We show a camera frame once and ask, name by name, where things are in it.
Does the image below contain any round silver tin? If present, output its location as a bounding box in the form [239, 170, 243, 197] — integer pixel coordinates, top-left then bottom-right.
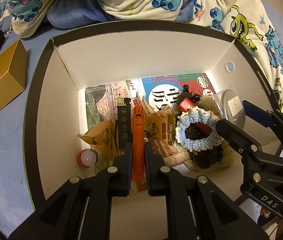
[213, 85, 246, 129]

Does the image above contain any blue pillow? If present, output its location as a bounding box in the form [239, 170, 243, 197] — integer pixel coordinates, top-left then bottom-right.
[46, 0, 115, 29]

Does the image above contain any colourful printed card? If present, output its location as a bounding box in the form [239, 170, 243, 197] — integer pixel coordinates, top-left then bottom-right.
[85, 73, 215, 130]

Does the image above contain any large black cardboard box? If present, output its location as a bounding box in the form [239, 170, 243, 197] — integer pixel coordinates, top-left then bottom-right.
[23, 20, 279, 208]

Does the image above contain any blue white knitted scrunchie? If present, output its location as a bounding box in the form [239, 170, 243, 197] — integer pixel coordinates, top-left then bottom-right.
[175, 118, 223, 152]

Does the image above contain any black gold lighter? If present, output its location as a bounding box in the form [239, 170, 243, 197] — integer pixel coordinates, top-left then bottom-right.
[117, 98, 131, 150]

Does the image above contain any dark brown fluffy scrunchie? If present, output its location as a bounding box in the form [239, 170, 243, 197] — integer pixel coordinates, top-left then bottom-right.
[175, 92, 234, 170]

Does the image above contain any red bead bracelet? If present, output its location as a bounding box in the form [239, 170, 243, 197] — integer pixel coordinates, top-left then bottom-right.
[182, 84, 202, 103]

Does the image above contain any small brown cardboard box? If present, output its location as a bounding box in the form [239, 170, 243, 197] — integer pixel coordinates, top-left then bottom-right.
[0, 39, 28, 111]

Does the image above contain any brown triangular snack packet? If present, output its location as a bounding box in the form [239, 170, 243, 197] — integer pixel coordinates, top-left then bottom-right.
[144, 108, 175, 146]
[78, 119, 119, 161]

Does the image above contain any orange round lip balm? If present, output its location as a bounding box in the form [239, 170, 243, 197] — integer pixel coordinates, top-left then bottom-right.
[77, 149, 98, 168]

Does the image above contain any monster print fleece blanket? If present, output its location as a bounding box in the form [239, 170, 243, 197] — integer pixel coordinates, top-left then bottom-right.
[0, 0, 283, 111]

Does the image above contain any red lighter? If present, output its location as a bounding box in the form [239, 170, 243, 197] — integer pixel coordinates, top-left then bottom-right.
[176, 98, 219, 137]

